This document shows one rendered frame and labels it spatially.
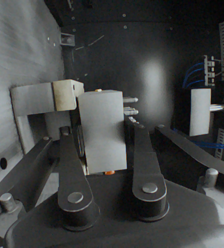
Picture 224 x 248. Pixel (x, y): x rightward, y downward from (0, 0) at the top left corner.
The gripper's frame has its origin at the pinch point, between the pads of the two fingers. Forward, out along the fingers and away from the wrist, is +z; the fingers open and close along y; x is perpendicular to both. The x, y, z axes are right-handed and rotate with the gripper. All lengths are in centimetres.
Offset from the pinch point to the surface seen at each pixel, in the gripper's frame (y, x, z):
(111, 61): 4.9, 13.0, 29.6
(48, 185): -7.3, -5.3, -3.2
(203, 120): 18.3, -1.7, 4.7
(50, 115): -7.9, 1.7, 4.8
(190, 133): 15.6, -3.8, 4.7
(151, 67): 17.8, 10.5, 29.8
